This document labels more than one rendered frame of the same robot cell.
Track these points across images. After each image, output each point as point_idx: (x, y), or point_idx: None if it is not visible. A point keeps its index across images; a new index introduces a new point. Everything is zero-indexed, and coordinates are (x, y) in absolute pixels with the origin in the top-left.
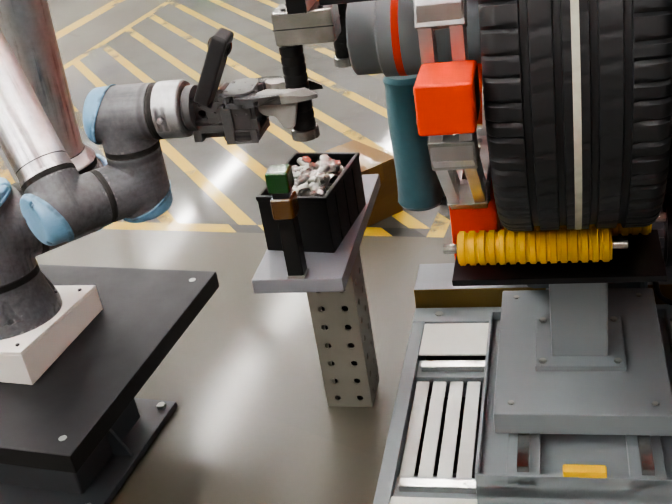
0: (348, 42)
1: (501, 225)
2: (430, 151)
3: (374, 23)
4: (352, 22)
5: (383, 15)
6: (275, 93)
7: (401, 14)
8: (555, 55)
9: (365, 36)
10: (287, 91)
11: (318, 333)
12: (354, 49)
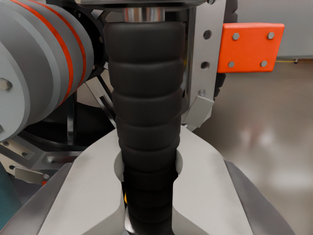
0: (22, 71)
1: None
2: (211, 108)
3: (34, 35)
4: (2, 34)
5: (37, 22)
6: (217, 169)
7: (51, 23)
8: None
9: (36, 57)
10: (199, 146)
11: None
12: (32, 82)
